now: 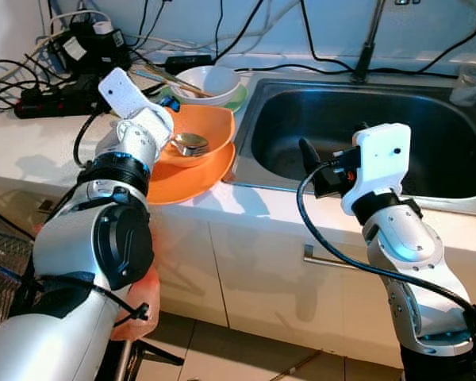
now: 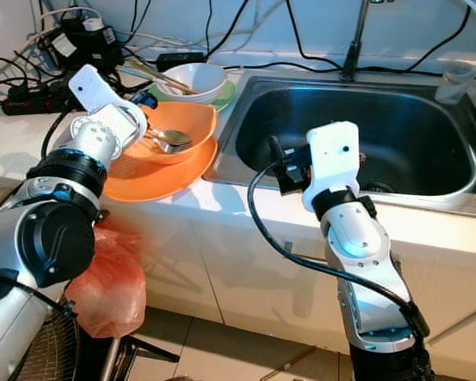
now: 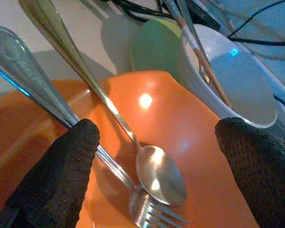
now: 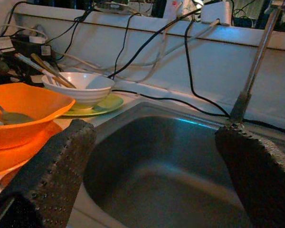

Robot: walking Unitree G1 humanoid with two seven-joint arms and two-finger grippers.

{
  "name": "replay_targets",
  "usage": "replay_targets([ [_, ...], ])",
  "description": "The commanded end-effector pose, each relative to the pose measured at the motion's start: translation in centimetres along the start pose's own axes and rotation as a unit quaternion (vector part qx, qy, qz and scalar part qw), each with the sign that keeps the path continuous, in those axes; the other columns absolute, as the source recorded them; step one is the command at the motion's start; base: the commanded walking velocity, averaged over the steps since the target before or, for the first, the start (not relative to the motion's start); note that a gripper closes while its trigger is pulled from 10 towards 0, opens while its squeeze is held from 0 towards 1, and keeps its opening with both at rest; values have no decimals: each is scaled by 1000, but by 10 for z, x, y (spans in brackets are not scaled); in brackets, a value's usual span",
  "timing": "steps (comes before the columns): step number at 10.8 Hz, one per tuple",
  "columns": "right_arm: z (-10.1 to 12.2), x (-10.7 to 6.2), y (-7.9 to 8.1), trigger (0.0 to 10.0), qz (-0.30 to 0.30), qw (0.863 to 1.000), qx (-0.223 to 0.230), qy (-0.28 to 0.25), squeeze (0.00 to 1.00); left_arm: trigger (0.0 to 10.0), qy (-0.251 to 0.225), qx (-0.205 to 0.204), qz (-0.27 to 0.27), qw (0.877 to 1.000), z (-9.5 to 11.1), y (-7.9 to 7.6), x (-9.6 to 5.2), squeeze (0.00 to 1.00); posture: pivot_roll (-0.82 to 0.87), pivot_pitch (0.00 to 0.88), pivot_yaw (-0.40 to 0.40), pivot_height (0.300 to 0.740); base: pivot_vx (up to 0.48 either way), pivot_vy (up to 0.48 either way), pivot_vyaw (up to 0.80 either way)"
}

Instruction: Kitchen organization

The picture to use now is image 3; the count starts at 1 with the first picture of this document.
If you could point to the metal spoon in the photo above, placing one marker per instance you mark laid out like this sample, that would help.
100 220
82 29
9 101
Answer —
161 173

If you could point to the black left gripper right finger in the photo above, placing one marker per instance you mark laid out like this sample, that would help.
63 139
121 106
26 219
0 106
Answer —
266 171

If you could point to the orange plastic bowl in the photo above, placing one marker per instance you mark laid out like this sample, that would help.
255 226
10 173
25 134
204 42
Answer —
180 133

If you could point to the wooden chopstick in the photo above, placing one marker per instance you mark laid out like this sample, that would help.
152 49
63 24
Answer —
218 88
192 26

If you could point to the light green plate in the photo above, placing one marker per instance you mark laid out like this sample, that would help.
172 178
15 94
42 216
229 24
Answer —
154 47

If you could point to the white ceramic bowl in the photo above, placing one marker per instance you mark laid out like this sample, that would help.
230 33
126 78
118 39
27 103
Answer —
240 83

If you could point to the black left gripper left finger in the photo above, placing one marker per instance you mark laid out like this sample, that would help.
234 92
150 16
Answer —
52 180

